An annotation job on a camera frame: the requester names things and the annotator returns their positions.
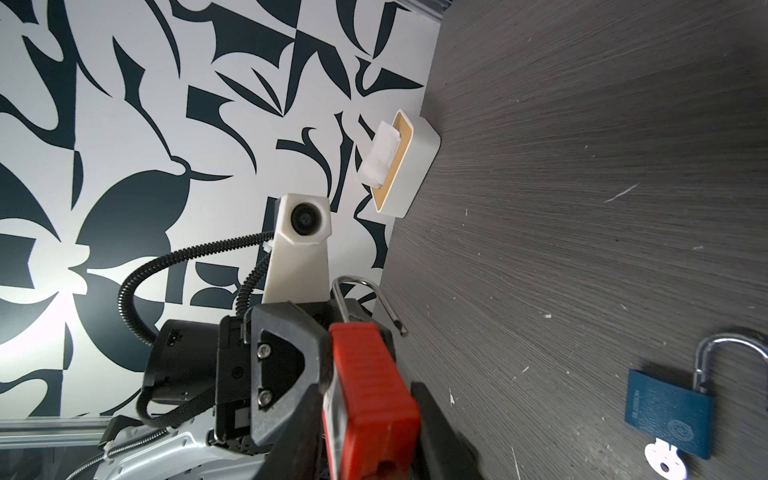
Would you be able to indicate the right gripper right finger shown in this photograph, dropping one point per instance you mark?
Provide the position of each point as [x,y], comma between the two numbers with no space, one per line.
[440,452]

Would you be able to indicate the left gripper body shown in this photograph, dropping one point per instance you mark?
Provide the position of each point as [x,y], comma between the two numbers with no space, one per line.
[187,358]

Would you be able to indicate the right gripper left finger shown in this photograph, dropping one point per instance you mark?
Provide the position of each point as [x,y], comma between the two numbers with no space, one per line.
[297,452]

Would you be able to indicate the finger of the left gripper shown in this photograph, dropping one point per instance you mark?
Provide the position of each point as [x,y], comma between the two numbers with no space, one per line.
[291,351]

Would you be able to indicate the red padlock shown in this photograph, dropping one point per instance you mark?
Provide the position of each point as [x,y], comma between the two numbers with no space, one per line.
[371,421]

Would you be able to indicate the blue padlock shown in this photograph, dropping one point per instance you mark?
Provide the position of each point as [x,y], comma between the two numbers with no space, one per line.
[680,419]

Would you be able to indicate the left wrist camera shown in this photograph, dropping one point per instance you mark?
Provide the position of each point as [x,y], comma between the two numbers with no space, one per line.
[299,266]

